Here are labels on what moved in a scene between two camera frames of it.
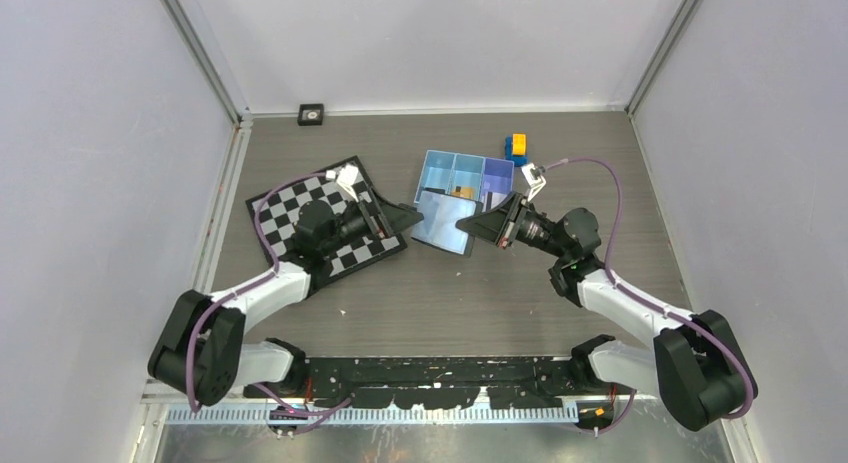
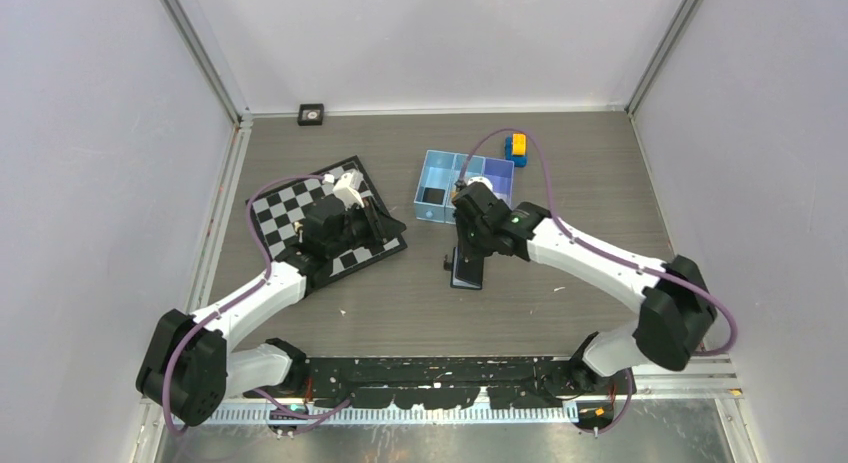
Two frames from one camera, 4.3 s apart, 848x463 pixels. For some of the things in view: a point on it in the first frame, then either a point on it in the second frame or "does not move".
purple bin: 498,180 does not move
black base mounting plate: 428,383 does not move
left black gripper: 387,219 to 369,214
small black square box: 310,114 does not move
